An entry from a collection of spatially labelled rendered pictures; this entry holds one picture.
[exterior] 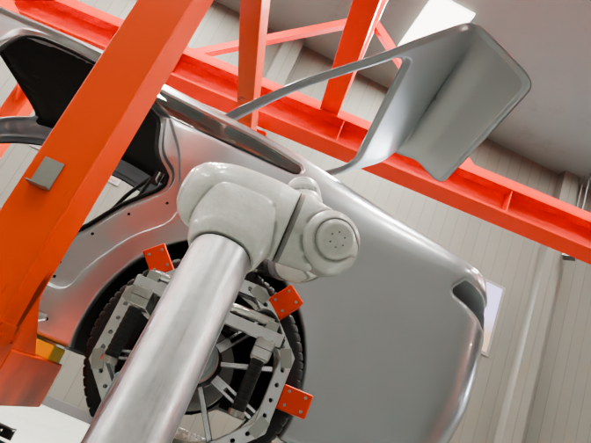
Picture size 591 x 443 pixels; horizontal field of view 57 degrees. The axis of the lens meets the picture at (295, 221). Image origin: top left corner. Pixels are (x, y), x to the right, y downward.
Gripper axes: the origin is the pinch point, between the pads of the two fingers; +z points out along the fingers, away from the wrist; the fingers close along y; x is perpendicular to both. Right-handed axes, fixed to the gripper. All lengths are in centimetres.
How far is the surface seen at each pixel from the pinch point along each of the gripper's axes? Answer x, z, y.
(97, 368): -49, -1, -26
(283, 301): -7.5, -16.7, 8.0
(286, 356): -21.8, -20.3, 15.3
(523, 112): 548, 391, 411
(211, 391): -39, 28, 20
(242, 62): 135, 128, -23
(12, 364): -59, 15, -44
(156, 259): -14.5, 0.1, -28.2
